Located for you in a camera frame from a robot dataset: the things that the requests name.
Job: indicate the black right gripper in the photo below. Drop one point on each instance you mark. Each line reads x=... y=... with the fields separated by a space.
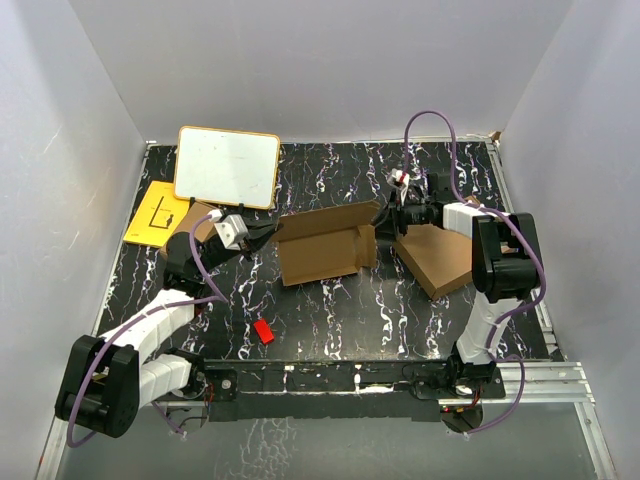
x=399 y=212

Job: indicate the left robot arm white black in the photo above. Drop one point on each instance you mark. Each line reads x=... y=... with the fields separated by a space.
x=109 y=378

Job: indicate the yellow booklet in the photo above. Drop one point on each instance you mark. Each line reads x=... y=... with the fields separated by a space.
x=157 y=216

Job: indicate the aluminium frame rail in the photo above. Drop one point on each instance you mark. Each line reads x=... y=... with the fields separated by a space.
x=552 y=434

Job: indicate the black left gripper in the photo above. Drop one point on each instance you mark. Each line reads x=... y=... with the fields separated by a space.
x=259 y=234

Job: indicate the closed brown cardboard box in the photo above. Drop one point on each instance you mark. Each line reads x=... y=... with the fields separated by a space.
x=440 y=258

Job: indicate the small brown cardboard box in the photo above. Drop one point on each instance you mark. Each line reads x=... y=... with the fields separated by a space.
x=204 y=232

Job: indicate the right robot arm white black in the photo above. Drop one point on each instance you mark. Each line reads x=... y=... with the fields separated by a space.
x=506 y=264

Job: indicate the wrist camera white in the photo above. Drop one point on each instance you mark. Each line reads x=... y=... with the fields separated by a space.
x=400 y=181
x=230 y=228

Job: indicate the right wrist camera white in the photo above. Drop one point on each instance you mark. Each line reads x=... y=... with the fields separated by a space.
x=400 y=181

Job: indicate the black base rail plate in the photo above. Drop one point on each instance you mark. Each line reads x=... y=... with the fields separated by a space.
x=423 y=391

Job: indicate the small red block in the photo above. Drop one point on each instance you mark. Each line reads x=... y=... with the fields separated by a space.
x=264 y=332

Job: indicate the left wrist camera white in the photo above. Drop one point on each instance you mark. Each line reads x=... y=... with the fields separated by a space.
x=230 y=228

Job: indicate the white board yellow frame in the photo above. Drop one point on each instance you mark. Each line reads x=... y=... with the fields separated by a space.
x=226 y=167

